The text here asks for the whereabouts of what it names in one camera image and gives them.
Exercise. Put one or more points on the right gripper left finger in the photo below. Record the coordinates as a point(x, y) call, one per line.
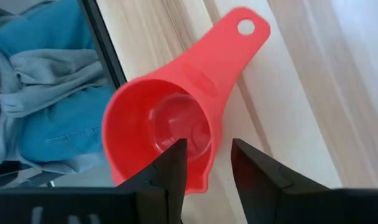
point(164, 186)

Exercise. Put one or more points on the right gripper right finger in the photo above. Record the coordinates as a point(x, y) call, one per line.
point(263, 186)

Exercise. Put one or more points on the red measuring cup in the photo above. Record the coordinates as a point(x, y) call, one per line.
point(207, 68)

